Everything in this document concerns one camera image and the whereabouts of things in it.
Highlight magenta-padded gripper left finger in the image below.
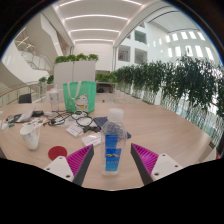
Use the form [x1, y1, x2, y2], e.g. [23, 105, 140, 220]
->
[43, 143, 95, 187]

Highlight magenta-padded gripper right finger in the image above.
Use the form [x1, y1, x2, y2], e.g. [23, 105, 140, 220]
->
[130, 143, 185, 186]

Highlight clear blue-labelled water bottle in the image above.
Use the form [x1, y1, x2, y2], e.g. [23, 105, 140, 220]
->
[99, 107, 128, 177]

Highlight flat round red coaster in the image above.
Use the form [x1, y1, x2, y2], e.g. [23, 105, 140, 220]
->
[47, 145, 68, 162]

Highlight small white box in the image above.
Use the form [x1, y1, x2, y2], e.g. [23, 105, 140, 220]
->
[81, 132, 102, 147]

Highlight white printed card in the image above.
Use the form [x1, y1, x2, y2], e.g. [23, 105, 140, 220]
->
[65, 123, 84, 138]

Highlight white ceramic mug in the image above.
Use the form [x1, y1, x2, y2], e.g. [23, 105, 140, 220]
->
[19, 123, 42, 151]

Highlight colourful sticker sheet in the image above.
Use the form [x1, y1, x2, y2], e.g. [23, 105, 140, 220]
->
[23, 118, 51, 128]

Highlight black power adapter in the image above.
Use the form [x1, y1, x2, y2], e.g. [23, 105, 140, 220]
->
[31, 110, 45, 118]

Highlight open notebook with papers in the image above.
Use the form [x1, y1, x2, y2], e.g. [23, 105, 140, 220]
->
[14, 107, 37, 123]

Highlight clear tumbler with white lid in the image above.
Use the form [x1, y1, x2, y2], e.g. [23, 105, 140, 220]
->
[48, 87, 60, 113]

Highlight green tote bag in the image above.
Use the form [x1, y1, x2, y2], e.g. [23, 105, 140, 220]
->
[62, 80, 97, 114]

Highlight black chair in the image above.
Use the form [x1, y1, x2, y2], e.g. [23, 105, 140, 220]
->
[18, 93, 33, 104]

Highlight row of green plants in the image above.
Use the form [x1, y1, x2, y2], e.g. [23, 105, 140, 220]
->
[113, 54, 224, 134]

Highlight white cabinet topped with plants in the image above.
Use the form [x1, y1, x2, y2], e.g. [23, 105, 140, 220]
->
[53, 53, 100, 88]

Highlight tangled black cables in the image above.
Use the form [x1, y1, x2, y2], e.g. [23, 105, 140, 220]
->
[46, 110, 101, 133]

